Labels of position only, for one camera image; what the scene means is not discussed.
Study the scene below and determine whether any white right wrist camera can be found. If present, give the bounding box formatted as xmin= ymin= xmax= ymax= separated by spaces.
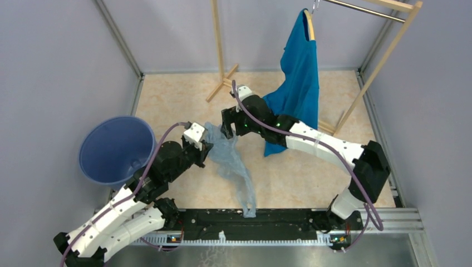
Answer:
xmin=235 ymin=85 xmax=254 ymax=102

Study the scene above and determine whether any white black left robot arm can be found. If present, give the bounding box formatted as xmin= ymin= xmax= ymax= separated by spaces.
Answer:
xmin=53 ymin=137 xmax=214 ymax=266

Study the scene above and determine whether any light blue plastic trash bag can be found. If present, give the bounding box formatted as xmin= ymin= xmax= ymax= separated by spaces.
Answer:
xmin=204 ymin=122 xmax=256 ymax=218

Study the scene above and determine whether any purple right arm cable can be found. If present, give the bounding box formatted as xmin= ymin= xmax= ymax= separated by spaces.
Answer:
xmin=231 ymin=79 xmax=384 ymax=232

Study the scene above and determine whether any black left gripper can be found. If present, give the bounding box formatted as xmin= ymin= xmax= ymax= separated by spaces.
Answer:
xmin=167 ymin=133 xmax=214 ymax=182

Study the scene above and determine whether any blue t-shirt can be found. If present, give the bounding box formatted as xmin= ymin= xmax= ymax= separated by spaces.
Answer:
xmin=262 ymin=8 xmax=319 ymax=158

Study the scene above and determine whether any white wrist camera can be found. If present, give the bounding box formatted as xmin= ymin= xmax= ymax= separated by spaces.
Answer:
xmin=235 ymin=85 xmax=254 ymax=102
xmin=183 ymin=122 xmax=208 ymax=151

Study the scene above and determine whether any blue plastic trash bin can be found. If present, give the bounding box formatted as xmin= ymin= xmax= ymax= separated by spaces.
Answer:
xmin=78 ymin=116 xmax=157 ymax=191

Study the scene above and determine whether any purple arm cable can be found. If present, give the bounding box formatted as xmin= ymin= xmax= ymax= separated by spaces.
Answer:
xmin=231 ymin=79 xmax=384 ymax=232
xmin=58 ymin=122 xmax=190 ymax=267

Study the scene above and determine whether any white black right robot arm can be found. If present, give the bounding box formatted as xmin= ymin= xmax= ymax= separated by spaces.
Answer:
xmin=222 ymin=95 xmax=391 ymax=230

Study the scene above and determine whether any wooden clothes rack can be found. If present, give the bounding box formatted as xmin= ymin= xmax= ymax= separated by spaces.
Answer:
xmin=205 ymin=0 xmax=424 ymax=137

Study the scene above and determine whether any wooden clothes hanger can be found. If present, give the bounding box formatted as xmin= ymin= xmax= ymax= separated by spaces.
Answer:
xmin=303 ymin=0 xmax=320 ymax=41

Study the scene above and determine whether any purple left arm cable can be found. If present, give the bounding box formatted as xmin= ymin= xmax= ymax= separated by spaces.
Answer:
xmin=58 ymin=122 xmax=190 ymax=267

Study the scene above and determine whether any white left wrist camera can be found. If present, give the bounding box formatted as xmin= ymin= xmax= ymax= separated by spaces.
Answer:
xmin=183 ymin=122 xmax=208 ymax=151

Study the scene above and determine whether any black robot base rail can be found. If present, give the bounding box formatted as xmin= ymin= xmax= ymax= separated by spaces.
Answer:
xmin=163 ymin=209 xmax=363 ymax=241

